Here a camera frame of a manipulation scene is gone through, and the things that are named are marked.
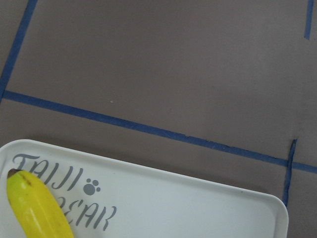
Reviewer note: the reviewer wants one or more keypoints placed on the white rectangular plate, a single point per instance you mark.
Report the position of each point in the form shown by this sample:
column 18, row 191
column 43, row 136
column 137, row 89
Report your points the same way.
column 107, row 198

